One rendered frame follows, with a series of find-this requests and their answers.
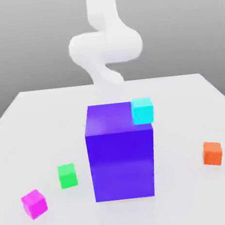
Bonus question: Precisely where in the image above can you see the large purple box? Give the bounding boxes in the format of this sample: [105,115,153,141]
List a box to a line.
[82,99,160,204]

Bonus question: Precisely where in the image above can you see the small magenta cube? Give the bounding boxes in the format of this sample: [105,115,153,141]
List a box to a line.
[19,188,49,222]

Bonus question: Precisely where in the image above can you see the small cyan cube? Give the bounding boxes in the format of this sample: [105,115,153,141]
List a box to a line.
[130,97,156,126]

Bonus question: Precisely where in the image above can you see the small green cube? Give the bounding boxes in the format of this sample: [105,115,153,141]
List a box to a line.
[57,162,79,190]

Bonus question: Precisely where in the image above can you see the small orange cube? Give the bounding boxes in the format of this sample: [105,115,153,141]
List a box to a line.
[201,140,224,167]

